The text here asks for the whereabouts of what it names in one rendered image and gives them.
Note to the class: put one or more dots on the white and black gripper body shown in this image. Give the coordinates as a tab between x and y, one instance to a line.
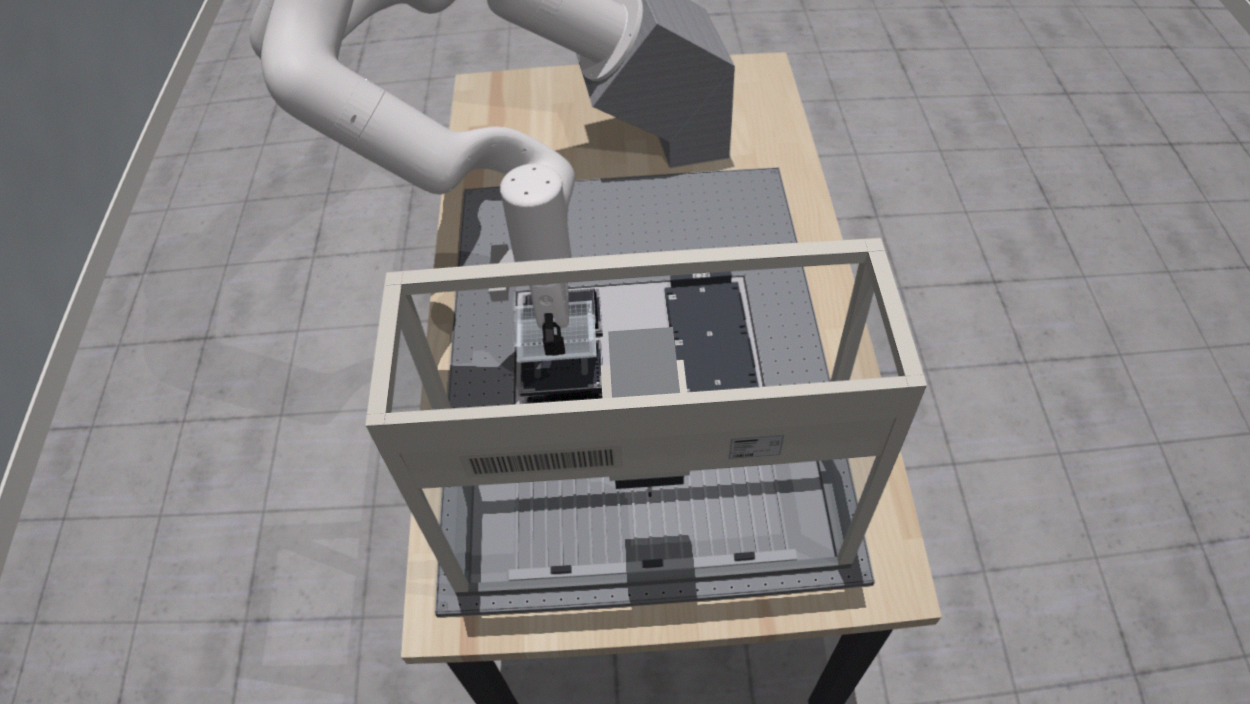
543	303

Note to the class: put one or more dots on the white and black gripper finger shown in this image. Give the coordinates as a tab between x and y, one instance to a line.
555	343

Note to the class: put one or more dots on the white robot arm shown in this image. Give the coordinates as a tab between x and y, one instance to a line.
300	66

